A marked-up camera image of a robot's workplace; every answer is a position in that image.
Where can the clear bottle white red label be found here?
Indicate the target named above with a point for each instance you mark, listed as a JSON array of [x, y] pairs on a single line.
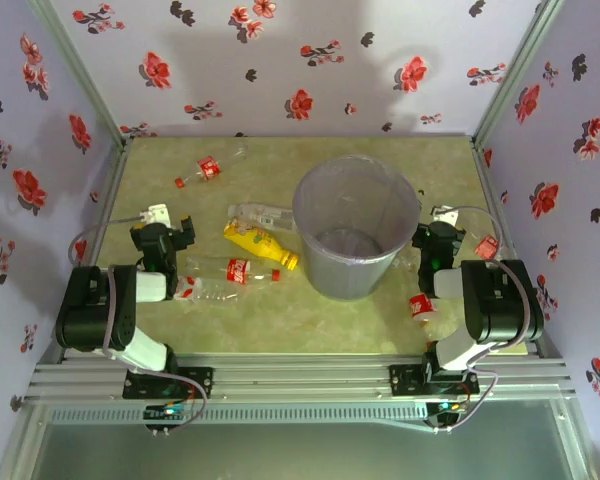
[[205, 292]]

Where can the yellow plastic bottle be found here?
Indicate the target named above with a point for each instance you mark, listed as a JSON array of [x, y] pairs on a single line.
[[260, 245]]

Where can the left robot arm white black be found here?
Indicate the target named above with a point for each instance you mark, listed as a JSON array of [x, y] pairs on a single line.
[[95, 310]]

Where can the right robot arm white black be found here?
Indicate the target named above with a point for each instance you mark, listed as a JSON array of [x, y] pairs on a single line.
[[500, 300]]

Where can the mesh bin with plastic liner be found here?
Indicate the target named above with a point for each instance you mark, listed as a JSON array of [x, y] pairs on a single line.
[[350, 280]]

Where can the clear cola bottle red cap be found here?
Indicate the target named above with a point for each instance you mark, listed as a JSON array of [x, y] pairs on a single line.
[[237, 270]]

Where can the small circuit board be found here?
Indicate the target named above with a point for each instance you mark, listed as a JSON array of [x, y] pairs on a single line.
[[165, 412], [447, 407]]

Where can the grey metal front panel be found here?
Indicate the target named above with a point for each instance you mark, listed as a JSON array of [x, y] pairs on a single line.
[[300, 455]]

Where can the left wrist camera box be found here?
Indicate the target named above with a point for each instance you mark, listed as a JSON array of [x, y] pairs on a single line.
[[157, 214]]

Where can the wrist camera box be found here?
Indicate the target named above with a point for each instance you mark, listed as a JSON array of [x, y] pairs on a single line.
[[445, 214], [157, 214]]

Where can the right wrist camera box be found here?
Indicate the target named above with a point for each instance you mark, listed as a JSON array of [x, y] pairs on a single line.
[[445, 214]]

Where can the aluminium side rail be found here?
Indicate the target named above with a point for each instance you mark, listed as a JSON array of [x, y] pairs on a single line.
[[111, 190], [488, 180]]

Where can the aluminium front rail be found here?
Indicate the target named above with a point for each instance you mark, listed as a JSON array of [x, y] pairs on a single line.
[[300, 375]]

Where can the aluminium corner post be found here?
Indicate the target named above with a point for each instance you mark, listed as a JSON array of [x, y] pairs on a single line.
[[518, 70], [82, 70]]

